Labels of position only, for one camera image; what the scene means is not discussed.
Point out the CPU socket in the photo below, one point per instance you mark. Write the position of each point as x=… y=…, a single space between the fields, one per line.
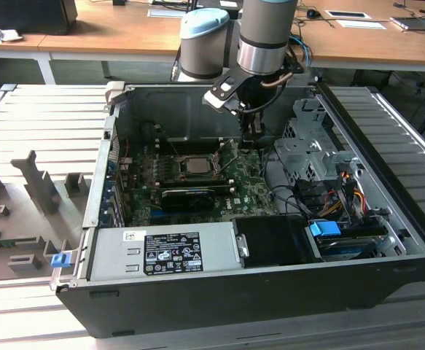
x=183 y=175

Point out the black graphics card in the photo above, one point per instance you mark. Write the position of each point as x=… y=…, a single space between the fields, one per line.
x=186 y=200

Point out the silver power supply unit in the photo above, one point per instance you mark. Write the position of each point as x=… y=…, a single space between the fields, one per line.
x=117 y=255

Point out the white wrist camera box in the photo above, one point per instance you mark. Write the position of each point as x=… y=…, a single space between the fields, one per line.
x=219 y=95

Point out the black plastic disk bay shroud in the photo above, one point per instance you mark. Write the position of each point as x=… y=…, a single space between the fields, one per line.
x=274 y=240

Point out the blue case latch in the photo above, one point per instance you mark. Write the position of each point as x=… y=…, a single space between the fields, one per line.
x=59 y=260

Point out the black computer mouse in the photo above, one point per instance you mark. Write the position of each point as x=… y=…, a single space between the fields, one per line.
x=312 y=13

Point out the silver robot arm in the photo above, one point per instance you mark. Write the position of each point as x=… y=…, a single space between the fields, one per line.
x=263 y=29

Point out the white paper sheet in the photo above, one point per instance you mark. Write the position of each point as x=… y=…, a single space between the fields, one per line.
x=361 y=24

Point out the crumpled white paper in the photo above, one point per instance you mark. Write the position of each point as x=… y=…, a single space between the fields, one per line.
x=0 y=34

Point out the silver drive cage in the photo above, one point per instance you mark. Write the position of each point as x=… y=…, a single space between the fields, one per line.
x=303 y=153

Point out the black open PC case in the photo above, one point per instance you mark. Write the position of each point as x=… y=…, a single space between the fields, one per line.
x=234 y=302

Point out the green motherboard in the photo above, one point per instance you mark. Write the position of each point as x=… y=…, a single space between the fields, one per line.
x=248 y=189

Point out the blue disk carrier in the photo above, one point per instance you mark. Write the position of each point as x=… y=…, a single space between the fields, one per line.
x=323 y=230

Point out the grey notebook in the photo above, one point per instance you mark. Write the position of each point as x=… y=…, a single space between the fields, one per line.
x=414 y=23

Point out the black RAM slot bank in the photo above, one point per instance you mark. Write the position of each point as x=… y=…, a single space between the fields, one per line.
x=194 y=146
x=197 y=182

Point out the black box on desk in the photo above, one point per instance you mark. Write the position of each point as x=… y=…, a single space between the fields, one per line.
x=26 y=14

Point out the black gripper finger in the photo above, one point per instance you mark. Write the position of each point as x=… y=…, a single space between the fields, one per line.
x=246 y=131
x=257 y=125

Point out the green RAM stick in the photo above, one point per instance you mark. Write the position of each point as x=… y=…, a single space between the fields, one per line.
x=8 y=241

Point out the wooden desk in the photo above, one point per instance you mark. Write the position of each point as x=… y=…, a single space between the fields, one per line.
x=343 y=43
x=11 y=45

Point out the black label sticker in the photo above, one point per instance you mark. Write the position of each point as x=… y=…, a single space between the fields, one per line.
x=174 y=253

